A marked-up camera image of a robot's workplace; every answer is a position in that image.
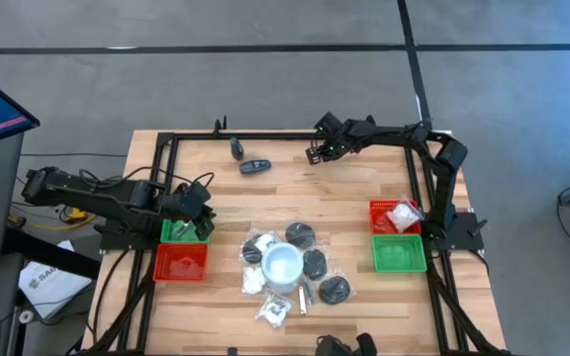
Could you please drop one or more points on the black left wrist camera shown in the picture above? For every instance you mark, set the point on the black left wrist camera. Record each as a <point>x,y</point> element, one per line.
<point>198,194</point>

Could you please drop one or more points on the green plastic basket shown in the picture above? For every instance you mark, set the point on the green plastic basket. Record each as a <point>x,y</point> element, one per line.
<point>399,254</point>
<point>166,231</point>

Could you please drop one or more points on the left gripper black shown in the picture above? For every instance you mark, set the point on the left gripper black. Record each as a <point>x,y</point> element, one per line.
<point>183,210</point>

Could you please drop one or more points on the nail clipper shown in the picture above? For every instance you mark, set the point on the nail clipper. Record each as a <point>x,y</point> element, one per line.
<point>303,299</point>
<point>182,230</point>

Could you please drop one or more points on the dark grey toiletry bottle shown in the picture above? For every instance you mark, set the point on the dark grey toiletry bottle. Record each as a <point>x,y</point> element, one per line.
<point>255,167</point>
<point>236,149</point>

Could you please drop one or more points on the white cotton assortment clear bag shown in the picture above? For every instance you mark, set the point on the white cotton assortment clear bag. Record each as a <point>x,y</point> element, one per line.
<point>403,216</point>
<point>266,241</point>
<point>274,310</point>
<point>253,280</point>

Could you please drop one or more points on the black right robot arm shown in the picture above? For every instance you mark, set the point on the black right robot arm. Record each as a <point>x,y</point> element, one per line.
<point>443,188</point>

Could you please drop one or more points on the white printed booklet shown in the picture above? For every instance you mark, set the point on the white printed booklet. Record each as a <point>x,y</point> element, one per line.
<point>52,292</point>

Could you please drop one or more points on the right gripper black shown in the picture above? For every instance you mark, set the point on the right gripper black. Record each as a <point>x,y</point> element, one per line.
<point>342,141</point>

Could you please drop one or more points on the blue object top right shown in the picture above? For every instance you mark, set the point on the blue object top right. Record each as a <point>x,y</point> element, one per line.
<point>300,236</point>

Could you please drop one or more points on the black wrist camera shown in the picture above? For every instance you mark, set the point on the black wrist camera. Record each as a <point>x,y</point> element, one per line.
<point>198,194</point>
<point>328,123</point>

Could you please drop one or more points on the black table-level camera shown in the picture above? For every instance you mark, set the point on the black table-level camera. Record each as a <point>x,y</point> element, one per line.
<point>344,346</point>

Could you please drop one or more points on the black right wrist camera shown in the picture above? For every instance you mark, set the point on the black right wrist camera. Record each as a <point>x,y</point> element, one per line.
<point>328,123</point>

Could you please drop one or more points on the white yellow wipes canister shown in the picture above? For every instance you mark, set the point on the white yellow wipes canister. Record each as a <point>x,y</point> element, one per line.
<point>282,264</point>

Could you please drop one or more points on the black aluminium table frame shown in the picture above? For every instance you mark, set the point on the black aluminium table frame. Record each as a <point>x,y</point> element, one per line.
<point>265,135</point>

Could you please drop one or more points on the red plastic basket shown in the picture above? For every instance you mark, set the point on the red plastic basket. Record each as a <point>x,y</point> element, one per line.
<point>163,252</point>
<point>379,217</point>

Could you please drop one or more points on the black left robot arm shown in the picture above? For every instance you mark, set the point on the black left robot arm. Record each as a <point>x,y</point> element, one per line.
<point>92,195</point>

